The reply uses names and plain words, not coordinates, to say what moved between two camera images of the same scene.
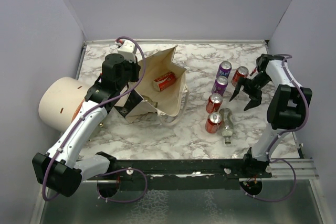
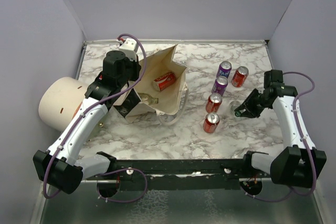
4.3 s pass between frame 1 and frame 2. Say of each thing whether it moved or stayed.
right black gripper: moved
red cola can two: stayed
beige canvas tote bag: stayed
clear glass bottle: moved
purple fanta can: stayed
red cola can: stayed
